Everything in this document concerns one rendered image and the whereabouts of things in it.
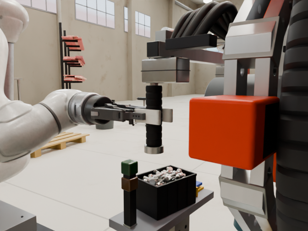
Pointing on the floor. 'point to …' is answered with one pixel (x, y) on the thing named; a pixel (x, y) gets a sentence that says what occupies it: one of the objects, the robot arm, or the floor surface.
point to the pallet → (62, 139)
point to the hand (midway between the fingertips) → (154, 115)
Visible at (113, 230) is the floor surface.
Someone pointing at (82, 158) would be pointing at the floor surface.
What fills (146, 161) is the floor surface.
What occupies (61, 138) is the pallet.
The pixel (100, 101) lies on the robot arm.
